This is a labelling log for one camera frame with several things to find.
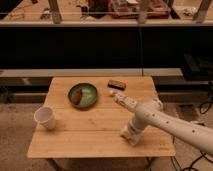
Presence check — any red sausage on plate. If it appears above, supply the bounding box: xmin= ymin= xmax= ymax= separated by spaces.
xmin=73 ymin=89 xmax=82 ymax=105

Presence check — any green plate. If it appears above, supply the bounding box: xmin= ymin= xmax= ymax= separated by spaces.
xmin=67 ymin=83 xmax=98 ymax=110

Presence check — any dark brown rectangular block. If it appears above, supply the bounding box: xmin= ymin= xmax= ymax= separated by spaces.
xmin=107 ymin=80 xmax=126 ymax=90

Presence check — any white bottle with orange label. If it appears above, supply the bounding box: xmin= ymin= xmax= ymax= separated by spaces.
xmin=110 ymin=90 xmax=137 ymax=112

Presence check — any white paper cup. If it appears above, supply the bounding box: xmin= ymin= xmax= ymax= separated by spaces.
xmin=34 ymin=107 xmax=56 ymax=130

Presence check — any long wooden workbench shelf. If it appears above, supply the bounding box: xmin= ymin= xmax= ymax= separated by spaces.
xmin=0 ymin=0 xmax=213 ymax=27

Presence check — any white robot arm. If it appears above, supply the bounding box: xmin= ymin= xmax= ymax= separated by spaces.
xmin=121 ymin=98 xmax=213 ymax=156

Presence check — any black cable on floor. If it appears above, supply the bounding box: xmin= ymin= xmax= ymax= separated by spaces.
xmin=169 ymin=79 xmax=213 ymax=171

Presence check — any wooden table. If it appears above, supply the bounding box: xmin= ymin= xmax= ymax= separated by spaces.
xmin=27 ymin=77 xmax=175 ymax=158

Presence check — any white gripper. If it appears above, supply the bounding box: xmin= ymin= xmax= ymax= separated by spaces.
xmin=125 ymin=118 xmax=147 ymax=139

